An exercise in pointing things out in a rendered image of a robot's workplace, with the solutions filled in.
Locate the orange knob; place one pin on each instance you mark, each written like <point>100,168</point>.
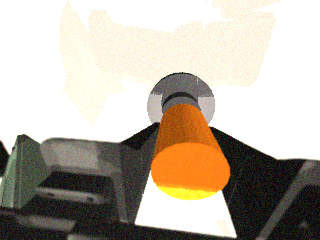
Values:
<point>188,163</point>

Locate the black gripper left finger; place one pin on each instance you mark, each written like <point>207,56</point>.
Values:
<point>127,162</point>

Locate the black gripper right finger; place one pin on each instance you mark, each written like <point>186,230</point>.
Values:
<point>260,187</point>

